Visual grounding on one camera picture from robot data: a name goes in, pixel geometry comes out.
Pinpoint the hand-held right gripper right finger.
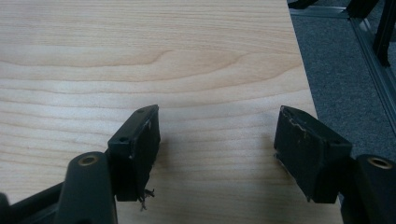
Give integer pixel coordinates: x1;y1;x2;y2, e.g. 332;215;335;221
273;105;353;204

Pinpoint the black metal stand leg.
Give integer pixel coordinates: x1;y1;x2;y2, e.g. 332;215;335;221
372;0;396;68

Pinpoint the long aluminium frame rail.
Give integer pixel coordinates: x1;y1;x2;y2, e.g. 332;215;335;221
349;17;396;135

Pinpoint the black stand foot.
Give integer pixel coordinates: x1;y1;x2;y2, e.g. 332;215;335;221
287;0;319;10
345;0;380;19

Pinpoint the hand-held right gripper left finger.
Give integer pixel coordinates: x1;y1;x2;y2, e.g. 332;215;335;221
106;104;162;203

